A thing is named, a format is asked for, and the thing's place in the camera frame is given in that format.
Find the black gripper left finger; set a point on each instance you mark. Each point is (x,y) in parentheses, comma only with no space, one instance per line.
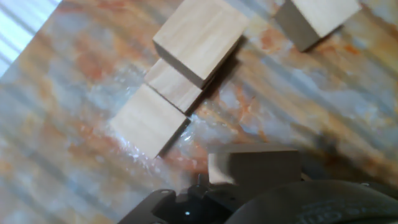
(192,205)

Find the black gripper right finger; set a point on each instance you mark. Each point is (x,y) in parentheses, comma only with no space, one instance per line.
(305,177)

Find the plain wooden cube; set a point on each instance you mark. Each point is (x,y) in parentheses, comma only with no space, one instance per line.
(258,168)
(146,121)
(320,15)
(202,37)
(174,87)

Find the orange grey marble mat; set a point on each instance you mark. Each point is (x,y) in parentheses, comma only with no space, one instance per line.
(311,109)

